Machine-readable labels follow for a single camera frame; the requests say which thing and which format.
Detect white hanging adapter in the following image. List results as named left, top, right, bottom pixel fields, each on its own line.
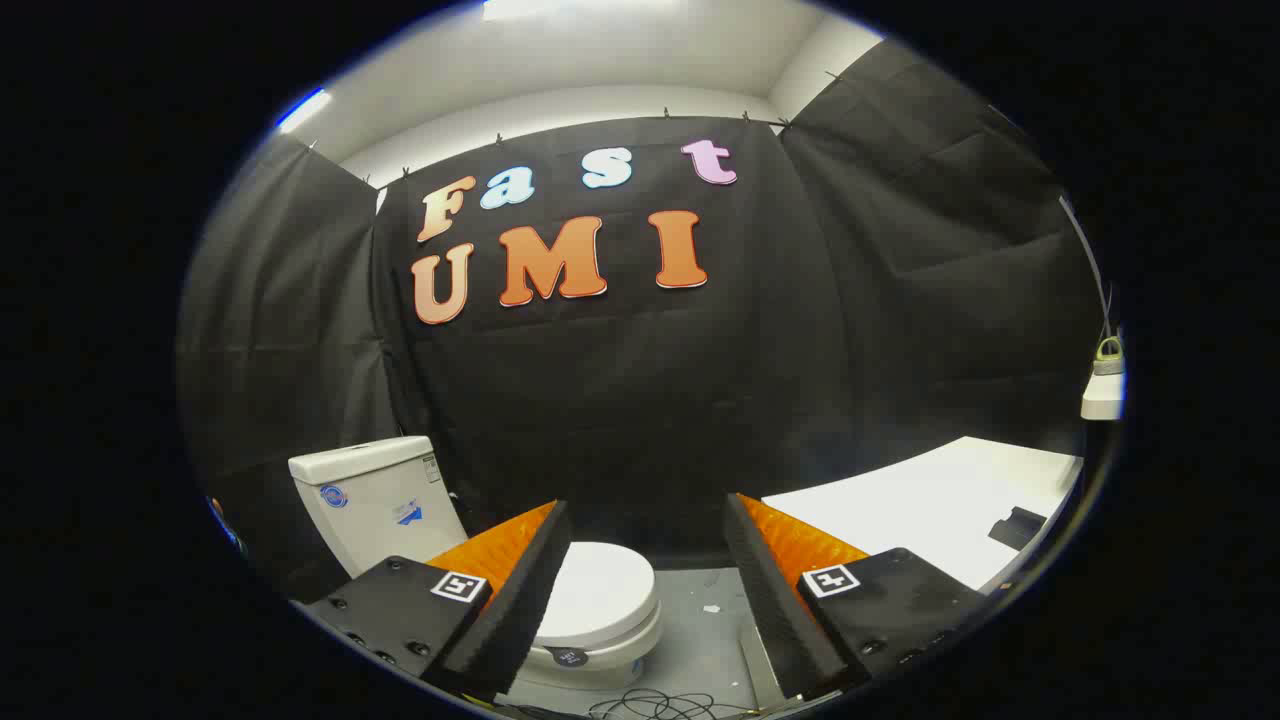
left=1080, top=335, right=1127, bottom=421

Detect small blue object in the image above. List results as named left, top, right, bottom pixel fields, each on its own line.
left=205, top=497, right=246, bottom=556

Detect white ceramic toilet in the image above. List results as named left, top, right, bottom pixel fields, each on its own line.
left=288, top=436, right=663, bottom=693

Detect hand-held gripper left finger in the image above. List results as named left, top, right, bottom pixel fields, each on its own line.
left=300, top=500, right=573, bottom=701

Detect tangled black cables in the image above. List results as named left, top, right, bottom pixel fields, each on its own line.
left=585, top=688, right=771, bottom=720

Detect ceiling light strip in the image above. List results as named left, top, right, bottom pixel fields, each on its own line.
left=275, top=88, right=333, bottom=134

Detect white toilet lid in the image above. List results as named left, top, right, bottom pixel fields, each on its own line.
left=533, top=541, right=659, bottom=651

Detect small black flat object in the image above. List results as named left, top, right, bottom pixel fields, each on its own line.
left=988, top=506, right=1048, bottom=551

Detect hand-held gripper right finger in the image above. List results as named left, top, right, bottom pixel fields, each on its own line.
left=722, top=492, right=991, bottom=701

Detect white panelled cabinet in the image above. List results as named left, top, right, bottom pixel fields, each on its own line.
left=762, top=436, right=1086, bottom=591

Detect black backdrop cloth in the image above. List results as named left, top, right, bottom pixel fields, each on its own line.
left=178, top=38, right=1111, bottom=601

